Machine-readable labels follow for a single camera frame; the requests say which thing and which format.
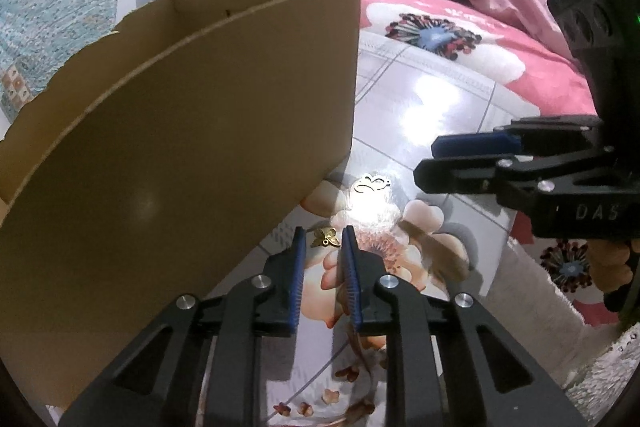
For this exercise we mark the gold butterfly charm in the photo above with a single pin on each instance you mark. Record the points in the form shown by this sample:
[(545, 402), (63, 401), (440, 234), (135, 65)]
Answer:
[(326, 238)]

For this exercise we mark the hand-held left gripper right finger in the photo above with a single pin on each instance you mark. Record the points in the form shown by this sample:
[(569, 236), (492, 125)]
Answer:
[(351, 277)]

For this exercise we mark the teal patterned cloth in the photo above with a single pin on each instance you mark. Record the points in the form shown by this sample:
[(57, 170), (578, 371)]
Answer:
[(60, 7)]

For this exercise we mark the pink floral blanket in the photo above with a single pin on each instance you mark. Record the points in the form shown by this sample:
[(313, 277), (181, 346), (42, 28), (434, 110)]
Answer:
[(525, 72)]

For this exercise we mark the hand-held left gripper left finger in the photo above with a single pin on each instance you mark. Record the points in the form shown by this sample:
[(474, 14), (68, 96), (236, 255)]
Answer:
[(297, 277)]

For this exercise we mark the brown cardboard box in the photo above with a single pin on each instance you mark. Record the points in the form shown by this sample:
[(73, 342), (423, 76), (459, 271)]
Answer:
[(175, 157)]

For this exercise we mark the person's right hand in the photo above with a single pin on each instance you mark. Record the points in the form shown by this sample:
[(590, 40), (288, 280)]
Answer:
[(612, 272)]

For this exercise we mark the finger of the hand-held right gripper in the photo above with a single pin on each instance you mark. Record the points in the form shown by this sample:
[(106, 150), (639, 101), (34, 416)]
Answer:
[(470, 146), (450, 177)]

